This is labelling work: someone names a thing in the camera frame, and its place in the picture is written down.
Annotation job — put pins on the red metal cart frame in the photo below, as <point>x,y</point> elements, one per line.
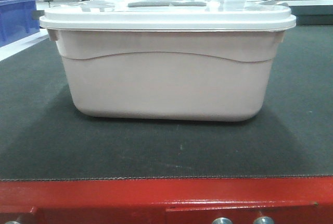
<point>286,200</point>

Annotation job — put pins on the silver bolt right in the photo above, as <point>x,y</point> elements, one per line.
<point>264,220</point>

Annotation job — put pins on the silver bolt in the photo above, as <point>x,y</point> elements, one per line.
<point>264,220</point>
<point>12,222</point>
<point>222,220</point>

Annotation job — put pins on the silver bolt left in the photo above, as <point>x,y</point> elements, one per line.
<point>12,222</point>

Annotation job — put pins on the grey metal platform edge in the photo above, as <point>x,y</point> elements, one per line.
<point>311,12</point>

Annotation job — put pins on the silver bolt middle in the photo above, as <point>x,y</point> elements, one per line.
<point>222,220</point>

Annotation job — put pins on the dark grey conveyor mat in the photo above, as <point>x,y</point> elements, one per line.
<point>44,137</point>

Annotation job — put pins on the blue plastic crate left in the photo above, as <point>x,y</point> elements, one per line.
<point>17,21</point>

